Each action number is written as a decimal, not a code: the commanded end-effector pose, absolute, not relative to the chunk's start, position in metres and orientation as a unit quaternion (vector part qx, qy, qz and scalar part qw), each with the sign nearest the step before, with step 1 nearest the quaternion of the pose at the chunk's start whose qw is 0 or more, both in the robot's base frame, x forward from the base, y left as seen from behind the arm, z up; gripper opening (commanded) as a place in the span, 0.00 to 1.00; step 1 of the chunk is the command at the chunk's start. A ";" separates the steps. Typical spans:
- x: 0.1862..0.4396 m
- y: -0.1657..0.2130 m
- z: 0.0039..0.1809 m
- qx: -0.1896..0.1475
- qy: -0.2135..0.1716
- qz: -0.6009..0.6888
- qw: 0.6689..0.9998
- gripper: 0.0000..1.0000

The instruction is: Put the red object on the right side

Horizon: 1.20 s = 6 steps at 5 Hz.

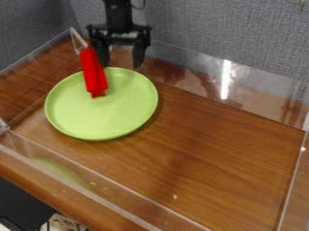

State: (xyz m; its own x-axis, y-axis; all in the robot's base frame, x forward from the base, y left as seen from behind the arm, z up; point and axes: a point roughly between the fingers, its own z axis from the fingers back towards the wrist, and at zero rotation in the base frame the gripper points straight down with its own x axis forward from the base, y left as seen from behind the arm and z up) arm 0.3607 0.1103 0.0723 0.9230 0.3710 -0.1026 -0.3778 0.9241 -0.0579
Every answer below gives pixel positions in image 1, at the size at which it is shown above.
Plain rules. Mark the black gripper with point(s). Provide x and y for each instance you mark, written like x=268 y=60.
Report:
x=119 y=31

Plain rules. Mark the red long block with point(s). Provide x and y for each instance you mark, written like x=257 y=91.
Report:
x=94 y=73

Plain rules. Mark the green round plate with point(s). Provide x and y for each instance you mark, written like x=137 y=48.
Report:
x=107 y=117

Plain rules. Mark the black box under table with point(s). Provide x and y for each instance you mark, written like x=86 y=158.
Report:
x=22 y=211

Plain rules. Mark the clear acrylic corner bracket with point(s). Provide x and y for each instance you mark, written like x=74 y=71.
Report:
x=78 y=41

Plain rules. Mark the clear acrylic enclosure wall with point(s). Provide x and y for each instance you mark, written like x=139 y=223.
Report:
x=217 y=164

